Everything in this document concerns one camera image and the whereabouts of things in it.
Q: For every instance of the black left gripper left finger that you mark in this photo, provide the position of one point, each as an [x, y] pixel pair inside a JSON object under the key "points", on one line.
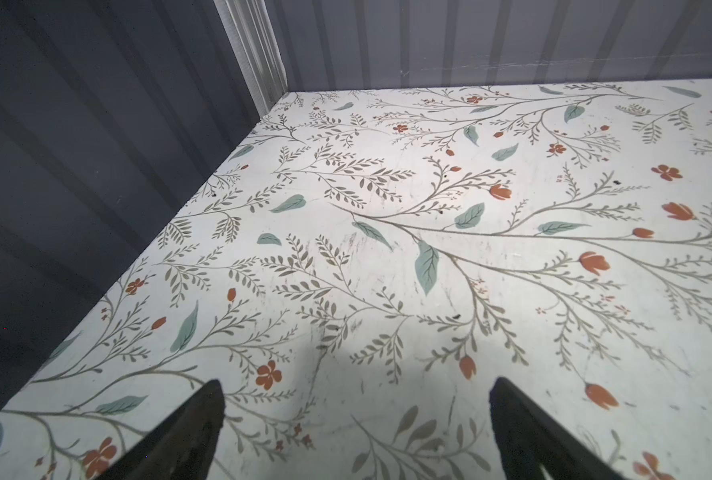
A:
{"points": [[180, 447]]}

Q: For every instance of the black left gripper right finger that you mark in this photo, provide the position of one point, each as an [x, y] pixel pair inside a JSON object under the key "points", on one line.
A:
{"points": [[533, 445]]}

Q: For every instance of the aluminium corner frame post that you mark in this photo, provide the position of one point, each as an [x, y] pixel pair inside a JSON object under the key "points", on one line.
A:
{"points": [[249, 29]]}

